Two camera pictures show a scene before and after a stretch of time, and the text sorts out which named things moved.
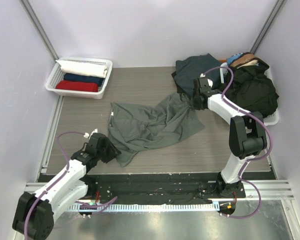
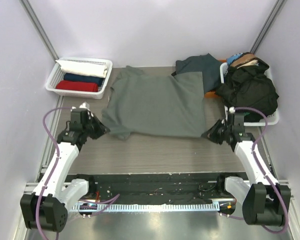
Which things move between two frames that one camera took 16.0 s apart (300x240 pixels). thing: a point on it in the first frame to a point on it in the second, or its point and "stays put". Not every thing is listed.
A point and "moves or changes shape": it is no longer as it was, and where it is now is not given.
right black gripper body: (193, 100) to (217, 131)
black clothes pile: (253, 89) stays put
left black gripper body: (102, 154) to (84, 128)
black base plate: (145, 188) stays put
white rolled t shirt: (88, 69) stays put
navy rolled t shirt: (78, 77) stays put
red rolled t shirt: (77, 86) stays put
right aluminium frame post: (278, 6) stays put
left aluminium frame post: (27, 7) stays put
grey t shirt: (132, 129) moves or changes shape
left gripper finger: (112, 153) to (94, 128)
